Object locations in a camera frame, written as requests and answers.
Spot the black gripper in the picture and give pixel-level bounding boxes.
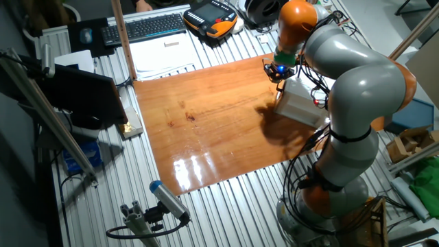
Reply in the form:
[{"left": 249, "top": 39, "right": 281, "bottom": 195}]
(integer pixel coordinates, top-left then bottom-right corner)
[{"left": 263, "top": 62, "right": 296, "bottom": 83}]

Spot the white drawer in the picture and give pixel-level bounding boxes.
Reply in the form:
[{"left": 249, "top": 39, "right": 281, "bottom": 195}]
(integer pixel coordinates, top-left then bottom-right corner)
[
  {"left": 276, "top": 88, "right": 327, "bottom": 110},
  {"left": 274, "top": 102, "right": 327, "bottom": 128}
]

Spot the white plastic drawer cabinet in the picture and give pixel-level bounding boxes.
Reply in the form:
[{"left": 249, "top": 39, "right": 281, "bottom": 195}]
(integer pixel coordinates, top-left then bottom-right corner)
[{"left": 273, "top": 75, "right": 335, "bottom": 128}]

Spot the person hand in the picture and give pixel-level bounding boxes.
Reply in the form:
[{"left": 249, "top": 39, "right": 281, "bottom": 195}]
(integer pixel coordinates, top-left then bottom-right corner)
[{"left": 135, "top": 0, "right": 154, "bottom": 13}]

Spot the white egg-shaped object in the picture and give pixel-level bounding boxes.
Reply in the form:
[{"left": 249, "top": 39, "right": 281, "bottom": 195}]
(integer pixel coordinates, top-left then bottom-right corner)
[{"left": 230, "top": 16, "right": 245, "bottom": 35}]

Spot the black filament spool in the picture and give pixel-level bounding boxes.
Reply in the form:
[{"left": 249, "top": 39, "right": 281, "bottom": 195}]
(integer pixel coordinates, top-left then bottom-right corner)
[{"left": 245, "top": 0, "right": 289, "bottom": 27}]

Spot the glossy wooden board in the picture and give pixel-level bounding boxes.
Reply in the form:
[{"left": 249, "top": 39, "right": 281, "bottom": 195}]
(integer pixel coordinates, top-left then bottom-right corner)
[{"left": 132, "top": 51, "right": 387, "bottom": 197}]

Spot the orange and black teach pendant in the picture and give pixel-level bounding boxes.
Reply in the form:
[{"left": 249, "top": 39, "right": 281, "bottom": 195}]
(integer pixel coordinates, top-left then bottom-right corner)
[{"left": 182, "top": 0, "right": 239, "bottom": 39}]

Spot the white paper stack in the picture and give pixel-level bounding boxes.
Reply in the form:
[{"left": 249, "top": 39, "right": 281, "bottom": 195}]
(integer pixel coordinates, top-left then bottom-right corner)
[{"left": 128, "top": 32, "right": 200, "bottom": 80}]

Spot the cardboard box with wood blocks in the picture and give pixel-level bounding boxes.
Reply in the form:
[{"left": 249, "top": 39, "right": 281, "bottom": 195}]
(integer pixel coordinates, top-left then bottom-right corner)
[{"left": 385, "top": 125, "right": 439, "bottom": 164}]

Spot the blue box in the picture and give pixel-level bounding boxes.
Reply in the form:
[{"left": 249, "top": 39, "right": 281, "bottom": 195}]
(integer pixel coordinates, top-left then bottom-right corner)
[{"left": 383, "top": 97, "right": 435, "bottom": 134}]

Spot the black computer keyboard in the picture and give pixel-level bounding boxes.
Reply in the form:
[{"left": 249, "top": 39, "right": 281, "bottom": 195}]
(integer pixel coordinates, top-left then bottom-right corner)
[{"left": 100, "top": 12, "right": 188, "bottom": 47}]

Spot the beige flat panel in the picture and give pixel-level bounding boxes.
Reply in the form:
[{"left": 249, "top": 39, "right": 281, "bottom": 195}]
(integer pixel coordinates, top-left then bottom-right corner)
[{"left": 406, "top": 32, "right": 439, "bottom": 110}]

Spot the small gold foil box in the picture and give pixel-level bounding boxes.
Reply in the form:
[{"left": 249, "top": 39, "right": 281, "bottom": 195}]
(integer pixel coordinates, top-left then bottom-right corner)
[{"left": 118, "top": 106, "right": 144, "bottom": 139}]

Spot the aluminium profile bar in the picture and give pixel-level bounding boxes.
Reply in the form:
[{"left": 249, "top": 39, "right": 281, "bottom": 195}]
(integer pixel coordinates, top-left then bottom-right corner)
[{"left": 389, "top": 142, "right": 439, "bottom": 174}]

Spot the wooden crate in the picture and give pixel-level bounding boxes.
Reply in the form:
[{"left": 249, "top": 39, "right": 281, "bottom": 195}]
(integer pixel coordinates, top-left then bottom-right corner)
[{"left": 339, "top": 197, "right": 388, "bottom": 247}]

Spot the white rolled sheet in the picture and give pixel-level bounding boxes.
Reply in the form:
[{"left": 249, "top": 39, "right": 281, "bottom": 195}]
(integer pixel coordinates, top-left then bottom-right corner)
[{"left": 390, "top": 176, "right": 431, "bottom": 222}]

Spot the green cloth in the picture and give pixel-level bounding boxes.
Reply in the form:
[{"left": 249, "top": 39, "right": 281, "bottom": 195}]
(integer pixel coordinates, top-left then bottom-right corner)
[{"left": 410, "top": 156, "right": 439, "bottom": 219}]

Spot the grey computer mouse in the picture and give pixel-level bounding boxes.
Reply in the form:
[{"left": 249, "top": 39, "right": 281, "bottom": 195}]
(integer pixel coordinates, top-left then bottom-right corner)
[{"left": 79, "top": 27, "right": 93, "bottom": 45}]

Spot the black monitor panel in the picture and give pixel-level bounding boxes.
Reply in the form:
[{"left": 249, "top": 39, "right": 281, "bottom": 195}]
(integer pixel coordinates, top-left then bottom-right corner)
[{"left": 19, "top": 54, "right": 128, "bottom": 126}]

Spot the white flat box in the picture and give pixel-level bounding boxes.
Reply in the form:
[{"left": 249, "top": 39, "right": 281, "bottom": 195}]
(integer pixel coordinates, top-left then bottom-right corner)
[{"left": 54, "top": 49, "right": 95, "bottom": 75}]

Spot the black mouse pad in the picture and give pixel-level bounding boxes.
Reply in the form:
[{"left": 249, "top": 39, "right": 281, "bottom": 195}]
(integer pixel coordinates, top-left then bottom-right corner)
[{"left": 67, "top": 16, "right": 116, "bottom": 58}]

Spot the blue tissue pack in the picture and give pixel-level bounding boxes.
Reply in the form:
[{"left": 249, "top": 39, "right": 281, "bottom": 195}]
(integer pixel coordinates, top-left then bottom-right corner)
[{"left": 62, "top": 140, "right": 103, "bottom": 174}]

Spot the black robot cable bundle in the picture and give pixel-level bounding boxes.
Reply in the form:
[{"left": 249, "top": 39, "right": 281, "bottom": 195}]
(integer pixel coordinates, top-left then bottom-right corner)
[{"left": 283, "top": 58, "right": 347, "bottom": 236}]

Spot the silver depth camera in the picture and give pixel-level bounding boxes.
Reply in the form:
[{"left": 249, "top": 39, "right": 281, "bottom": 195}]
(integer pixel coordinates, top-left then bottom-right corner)
[
  {"left": 40, "top": 43, "right": 56, "bottom": 78},
  {"left": 149, "top": 180, "right": 191, "bottom": 222}
]

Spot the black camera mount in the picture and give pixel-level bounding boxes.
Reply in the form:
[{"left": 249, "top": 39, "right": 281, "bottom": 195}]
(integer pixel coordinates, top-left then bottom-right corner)
[{"left": 143, "top": 202, "right": 166, "bottom": 233}]

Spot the short aluminium profile post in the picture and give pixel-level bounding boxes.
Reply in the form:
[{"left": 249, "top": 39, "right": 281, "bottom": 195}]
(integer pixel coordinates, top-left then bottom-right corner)
[{"left": 119, "top": 200, "right": 162, "bottom": 247}]

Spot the black camera cable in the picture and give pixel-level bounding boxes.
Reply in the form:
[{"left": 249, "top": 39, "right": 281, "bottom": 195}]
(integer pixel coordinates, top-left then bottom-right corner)
[{"left": 105, "top": 212, "right": 191, "bottom": 240}]

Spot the long aluminium frame strut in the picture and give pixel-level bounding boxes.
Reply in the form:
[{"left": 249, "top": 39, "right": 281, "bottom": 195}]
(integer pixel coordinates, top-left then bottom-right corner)
[{"left": 0, "top": 47, "right": 99, "bottom": 186}]

